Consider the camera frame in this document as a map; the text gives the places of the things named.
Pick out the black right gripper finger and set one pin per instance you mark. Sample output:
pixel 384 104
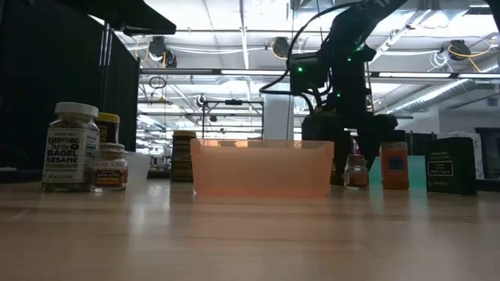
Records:
pixel 373 132

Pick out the orange spice bottle black lid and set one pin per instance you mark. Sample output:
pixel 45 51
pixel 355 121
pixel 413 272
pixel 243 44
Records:
pixel 394 164

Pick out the small glass saffron jar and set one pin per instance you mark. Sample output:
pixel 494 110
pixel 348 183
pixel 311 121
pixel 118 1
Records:
pixel 111 171
pixel 357 177

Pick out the white lid sesame seasoning jar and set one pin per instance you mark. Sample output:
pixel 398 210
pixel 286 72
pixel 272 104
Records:
pixel 70 156

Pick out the teal plastic bin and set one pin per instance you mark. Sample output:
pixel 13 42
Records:
pixel 417 171

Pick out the white building pillar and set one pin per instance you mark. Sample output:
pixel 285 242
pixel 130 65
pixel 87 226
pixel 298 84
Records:
pixel 278 117

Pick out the long ceiling light bar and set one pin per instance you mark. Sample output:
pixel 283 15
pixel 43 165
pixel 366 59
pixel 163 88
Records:
pixel 250 72

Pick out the orange translucent plastic bin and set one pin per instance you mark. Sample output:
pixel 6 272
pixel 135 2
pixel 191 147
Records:
pixel 261 171

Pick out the dark cabinet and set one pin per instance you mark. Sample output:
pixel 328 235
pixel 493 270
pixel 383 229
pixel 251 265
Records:
pixel 492 152

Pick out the small black ceiling reel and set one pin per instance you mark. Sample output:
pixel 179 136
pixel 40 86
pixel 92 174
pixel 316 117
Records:
pixel 201 100

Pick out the clear plastic bin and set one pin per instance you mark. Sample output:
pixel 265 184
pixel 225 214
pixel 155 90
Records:
pixel 138 166

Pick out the black curtain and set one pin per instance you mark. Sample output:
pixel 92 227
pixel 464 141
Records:
pixel 39 78

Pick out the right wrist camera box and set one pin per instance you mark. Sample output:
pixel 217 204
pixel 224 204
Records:
pixel 308 76

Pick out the silver ventilation duct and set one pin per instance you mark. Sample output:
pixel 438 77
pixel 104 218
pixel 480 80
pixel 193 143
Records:
pixel 437 91

